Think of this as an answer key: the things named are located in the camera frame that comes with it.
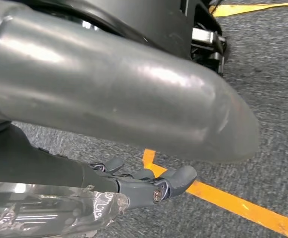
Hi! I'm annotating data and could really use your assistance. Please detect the clear crinkled plastic film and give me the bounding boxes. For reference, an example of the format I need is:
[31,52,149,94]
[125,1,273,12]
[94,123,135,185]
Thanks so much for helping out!
[0,181,130,238]

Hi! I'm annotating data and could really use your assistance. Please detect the yellow floor tape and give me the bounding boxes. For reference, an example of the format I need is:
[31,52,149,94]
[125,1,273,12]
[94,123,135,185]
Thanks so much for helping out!
[142,0,288,238]

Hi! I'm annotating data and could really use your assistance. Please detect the black robot lower body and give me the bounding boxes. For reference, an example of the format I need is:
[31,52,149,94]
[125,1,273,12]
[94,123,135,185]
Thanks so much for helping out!
[7,0,230,77]

